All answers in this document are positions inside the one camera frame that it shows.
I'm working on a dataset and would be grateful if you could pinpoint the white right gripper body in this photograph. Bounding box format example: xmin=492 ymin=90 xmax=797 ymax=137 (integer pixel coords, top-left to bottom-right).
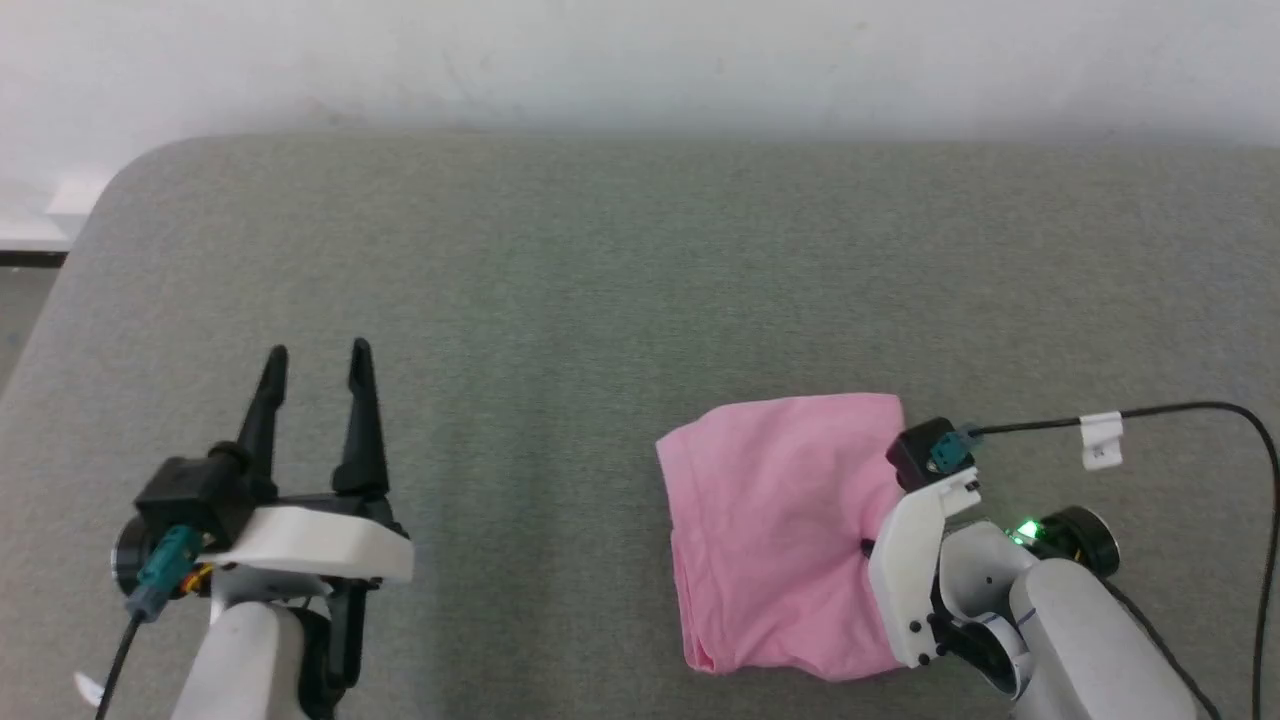
xmin=867 ymin=468 xmax=983 ymax=670

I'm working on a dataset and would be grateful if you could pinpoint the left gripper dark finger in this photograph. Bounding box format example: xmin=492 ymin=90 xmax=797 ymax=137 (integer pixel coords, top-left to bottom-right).
xmin=333 ymin=337 xmax=391 ymax=495
xmin=235 ymin=344 xmax=290 ymax=502

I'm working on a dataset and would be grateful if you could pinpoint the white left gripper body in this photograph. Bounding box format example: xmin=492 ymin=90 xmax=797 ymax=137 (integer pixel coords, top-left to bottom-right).
xmin=198 ymin=490 xmax=415 ymax=693

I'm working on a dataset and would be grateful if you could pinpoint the pink garment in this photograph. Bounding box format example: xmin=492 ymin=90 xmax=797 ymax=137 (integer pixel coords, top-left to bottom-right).
xmin=655 ymin=393 xmax=913 ymax=683

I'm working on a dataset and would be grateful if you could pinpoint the grey fabric sofa cushion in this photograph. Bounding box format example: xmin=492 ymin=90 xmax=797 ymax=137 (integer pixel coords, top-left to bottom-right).
xmin=0 ymin=133 xmax=1280 ymax=720

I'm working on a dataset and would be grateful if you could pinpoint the white cable label tag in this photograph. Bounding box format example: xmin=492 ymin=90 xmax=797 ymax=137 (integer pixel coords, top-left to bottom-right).
xmin=1079 ymin=411 xmax=1126 ymax=471

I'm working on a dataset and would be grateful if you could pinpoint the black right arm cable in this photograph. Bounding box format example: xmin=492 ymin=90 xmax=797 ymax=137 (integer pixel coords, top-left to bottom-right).
xmin=968 ymin=401 xmax=1280 ymax=720

